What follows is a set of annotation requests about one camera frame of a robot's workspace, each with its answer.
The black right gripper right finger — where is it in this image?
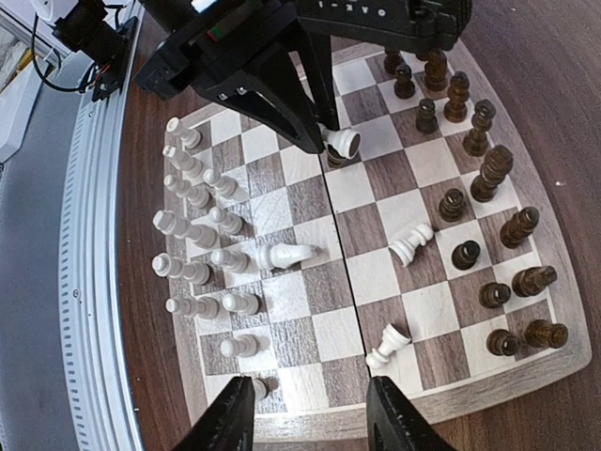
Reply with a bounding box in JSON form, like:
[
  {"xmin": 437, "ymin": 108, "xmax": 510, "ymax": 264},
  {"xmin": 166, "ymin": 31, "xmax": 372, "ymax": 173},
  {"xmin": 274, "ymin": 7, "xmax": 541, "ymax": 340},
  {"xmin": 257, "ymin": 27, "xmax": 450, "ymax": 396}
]
[{"xmin": 366, "ymin": 376, "xmax": 455, "ymax": 451}]

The white pawn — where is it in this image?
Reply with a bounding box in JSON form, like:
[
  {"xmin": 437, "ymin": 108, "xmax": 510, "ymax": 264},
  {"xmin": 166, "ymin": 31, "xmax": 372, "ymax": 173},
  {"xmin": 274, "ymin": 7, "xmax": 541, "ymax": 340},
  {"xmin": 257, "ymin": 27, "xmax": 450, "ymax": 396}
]
[
  {"xmin": 208, "ymin": 207, "xmax": 243, "ymax": 234},
  {"xmin": 220, "ymin": 334, "xmax": 259, "ymax": 358},
  {"xmin": 365, "ymin": 323, "xmax": 412, "ymax": 369},
  {"xmin": 322, "ymin": 129, "xmax": 361, "ymax": 160},
  {"xmin": 222, "ymin": 292, "xmax": 259, "ymax": 316},
  {"xmin": 210, "ymin": 249, "xmax": 250, "ymax": 273},
  {"xmin": 389, "ymin": 223, "xmax": 434, "ymax": 268},
  {"xmin": 162, "ymin": 145, "xmax": 207, "ymax": 181}
]

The wooden chess board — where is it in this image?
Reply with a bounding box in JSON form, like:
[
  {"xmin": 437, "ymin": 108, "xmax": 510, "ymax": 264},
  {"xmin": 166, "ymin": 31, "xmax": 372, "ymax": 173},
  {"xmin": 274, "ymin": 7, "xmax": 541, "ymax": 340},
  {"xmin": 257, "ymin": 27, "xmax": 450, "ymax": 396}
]
[{"xmin": 170, "ymin": 44, "xmax": 592, "ymax": 442}]

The aluminium front rail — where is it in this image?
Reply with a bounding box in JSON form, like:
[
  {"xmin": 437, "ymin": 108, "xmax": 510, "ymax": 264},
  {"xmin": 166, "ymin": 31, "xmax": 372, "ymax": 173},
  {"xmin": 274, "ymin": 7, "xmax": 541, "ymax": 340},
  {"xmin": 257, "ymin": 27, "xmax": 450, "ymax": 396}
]
[{"xmin": 55, "ymin": 18, "xmax": 142, "ymax": 451}]

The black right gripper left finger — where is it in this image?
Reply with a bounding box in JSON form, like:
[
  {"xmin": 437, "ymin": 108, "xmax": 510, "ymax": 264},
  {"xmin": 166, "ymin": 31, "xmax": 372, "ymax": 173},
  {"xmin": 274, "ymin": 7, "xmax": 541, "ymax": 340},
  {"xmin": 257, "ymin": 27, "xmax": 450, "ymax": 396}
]
[{"xmin": 173, "ymin": 376, "xmax": 255, "ymax": 451}]

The white rook corner piece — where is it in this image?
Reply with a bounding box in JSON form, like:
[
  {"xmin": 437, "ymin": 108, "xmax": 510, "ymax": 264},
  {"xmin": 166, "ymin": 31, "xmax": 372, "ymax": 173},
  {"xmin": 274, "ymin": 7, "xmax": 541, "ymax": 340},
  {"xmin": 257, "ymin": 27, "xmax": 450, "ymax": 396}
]
[{"xmin": 166, "ymin": 117, "xmax": 202, "ymax": 148}]

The dark rook corner piece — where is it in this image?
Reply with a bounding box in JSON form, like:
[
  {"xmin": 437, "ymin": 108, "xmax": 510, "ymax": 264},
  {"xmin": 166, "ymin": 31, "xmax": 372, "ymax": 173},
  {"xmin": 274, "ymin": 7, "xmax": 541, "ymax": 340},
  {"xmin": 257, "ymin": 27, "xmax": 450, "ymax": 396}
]
[{"xmin": 524, "ymin": 319, "xmax": 568, "ymax": 349}]

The white knight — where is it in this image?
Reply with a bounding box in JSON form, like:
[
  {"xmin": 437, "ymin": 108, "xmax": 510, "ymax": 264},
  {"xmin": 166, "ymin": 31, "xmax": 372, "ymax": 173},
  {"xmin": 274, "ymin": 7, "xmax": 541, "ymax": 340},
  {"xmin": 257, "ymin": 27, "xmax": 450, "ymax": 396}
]
[{"xmin": 255, "ymin": 243, "xmax": 320, "ymax": 271}]

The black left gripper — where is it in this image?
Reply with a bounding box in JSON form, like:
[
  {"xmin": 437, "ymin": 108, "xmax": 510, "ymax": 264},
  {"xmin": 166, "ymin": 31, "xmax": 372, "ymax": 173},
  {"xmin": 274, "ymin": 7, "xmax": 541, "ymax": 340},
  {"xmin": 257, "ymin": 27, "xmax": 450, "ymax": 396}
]
[{"xmin": 135, "ymin": 1, "xmax": 339, "ymax": 153}]

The fallen dark pawn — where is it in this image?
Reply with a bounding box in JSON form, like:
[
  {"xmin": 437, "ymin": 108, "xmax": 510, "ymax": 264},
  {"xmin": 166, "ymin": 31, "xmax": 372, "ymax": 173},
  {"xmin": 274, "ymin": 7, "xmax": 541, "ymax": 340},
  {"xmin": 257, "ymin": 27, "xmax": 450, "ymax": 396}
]
[{"xmin": 326, "ymin": 146, "xmax": 348, "ymax": 169}]

